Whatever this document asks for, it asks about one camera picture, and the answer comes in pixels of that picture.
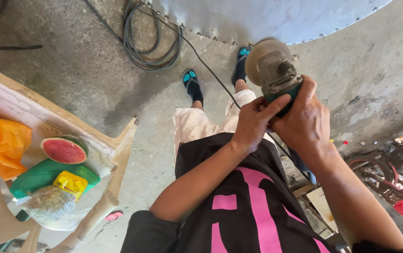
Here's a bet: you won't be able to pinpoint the person's right hand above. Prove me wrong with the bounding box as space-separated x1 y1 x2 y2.
269 75 331 159

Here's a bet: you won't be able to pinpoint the person's left hand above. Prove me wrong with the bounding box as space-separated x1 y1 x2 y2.
232 94 292 154

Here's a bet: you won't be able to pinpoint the green angle grinder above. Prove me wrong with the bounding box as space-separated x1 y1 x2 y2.
245 39 303 117

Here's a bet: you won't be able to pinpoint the blue and black sandal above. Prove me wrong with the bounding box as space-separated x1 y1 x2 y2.
182 69 204 104
231 46 253 86

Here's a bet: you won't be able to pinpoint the large round metal sheet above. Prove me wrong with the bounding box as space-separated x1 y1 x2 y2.
142 0 393 45

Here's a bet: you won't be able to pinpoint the white shorts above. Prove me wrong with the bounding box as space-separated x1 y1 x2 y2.
173 89 276 164

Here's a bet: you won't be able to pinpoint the wooden board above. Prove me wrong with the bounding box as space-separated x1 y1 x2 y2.
306 187 339 232

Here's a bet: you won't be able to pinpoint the black shirt with pink print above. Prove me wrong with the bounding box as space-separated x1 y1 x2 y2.
121 132 403 253

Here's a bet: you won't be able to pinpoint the beige plastic chair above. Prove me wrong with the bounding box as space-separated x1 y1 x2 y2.
0 60 139 253

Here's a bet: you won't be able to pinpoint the pink slipper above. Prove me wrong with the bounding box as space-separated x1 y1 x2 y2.
104 210 124 221

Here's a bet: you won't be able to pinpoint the halved watermelon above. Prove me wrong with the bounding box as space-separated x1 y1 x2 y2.
41 136 89 165

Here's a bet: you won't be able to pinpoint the yellow snack packet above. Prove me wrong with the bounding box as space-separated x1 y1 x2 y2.
53 171 89 202

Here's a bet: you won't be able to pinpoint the green plastic bag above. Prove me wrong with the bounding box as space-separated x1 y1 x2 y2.
9 158 101 199

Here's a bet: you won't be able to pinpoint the clear plastic bag with food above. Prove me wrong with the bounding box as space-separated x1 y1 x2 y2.
16 186 91 232

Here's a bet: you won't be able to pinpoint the black grinder power cord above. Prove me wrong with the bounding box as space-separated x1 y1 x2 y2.
131 5 316 183

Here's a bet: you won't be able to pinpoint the red bicycle frame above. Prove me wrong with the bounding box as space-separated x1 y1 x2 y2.
345 141 403 204

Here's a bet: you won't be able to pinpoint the coiled grey cable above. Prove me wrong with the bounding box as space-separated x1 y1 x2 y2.
123 1 184 72

